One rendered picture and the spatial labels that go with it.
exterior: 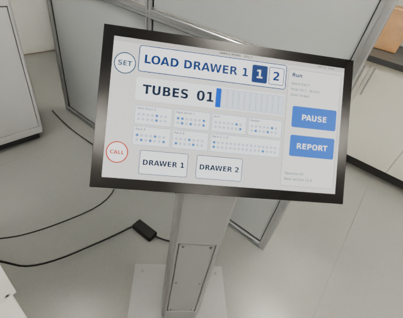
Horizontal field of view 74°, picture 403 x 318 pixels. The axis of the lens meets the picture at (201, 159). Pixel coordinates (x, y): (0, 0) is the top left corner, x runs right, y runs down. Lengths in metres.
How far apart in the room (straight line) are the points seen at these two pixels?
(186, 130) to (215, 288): 1.07
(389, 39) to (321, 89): 2.03
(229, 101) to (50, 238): 1.36
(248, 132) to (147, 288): 1.06
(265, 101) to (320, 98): 0.12
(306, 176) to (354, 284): 1.32
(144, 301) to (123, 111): 1.04
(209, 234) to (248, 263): 0.83
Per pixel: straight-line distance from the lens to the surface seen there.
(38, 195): 1.93
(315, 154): 0.61
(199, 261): 0.96
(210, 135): 0.54
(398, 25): 2.63
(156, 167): 0.53
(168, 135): 0.53
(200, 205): 0.73
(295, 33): 1.15
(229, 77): 0.57
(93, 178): 0.54
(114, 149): 0.53
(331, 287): 1.78
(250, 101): 0.57
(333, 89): 0.65
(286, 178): 0.58
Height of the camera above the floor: 1.35
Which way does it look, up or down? 39 degrees down
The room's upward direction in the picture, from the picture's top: 11 degrees clockwise
